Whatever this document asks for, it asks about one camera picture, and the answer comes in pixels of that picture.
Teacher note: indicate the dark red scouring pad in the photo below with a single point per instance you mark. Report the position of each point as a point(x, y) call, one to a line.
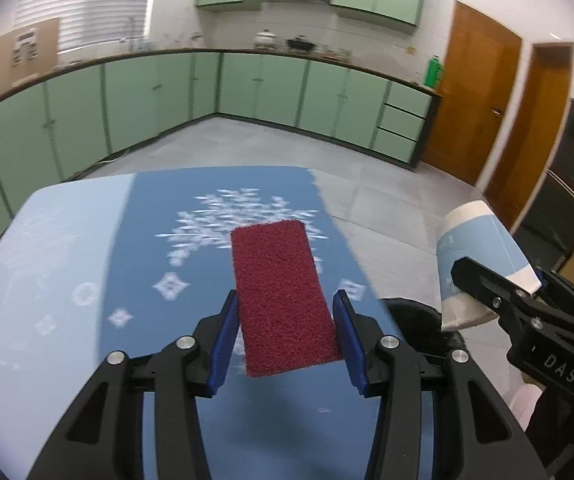
point(282, 295)

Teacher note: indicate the green base cabinets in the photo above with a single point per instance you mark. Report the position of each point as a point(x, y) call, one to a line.
point(277, 90)

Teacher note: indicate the black glass cabinet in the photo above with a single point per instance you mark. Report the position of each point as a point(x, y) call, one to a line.
point(572, 170)

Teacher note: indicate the plain wooden door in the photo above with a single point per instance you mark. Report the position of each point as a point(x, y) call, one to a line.
point(537, 135)

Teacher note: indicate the white window blind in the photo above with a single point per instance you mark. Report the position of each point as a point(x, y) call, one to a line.
point(92, 0)

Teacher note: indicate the green thermos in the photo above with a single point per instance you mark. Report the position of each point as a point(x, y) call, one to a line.
point(433, 72)

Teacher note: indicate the blue and white paper cup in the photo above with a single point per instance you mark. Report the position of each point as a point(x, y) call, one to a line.
point(482, 240)

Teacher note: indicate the cardboard box with white print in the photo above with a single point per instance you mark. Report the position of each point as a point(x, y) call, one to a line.
point(4, 65)

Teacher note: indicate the blue printed tablecloth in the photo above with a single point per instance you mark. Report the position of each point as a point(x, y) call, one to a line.
point(167, 200)

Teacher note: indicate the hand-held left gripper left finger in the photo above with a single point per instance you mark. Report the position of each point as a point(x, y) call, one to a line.
point(224, 345)

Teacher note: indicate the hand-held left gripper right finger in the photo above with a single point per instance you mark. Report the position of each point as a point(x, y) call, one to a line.
point(352, 345)

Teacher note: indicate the white pot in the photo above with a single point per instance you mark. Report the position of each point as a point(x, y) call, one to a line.
point(265, 40)

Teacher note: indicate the black lined trash bin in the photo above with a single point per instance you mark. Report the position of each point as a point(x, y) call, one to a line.
point(427, 320)

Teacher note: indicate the black wok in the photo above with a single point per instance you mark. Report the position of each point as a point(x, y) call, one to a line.
point(300, 44)

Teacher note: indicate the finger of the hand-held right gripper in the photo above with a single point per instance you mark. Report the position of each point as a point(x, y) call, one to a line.
point(487, 290)

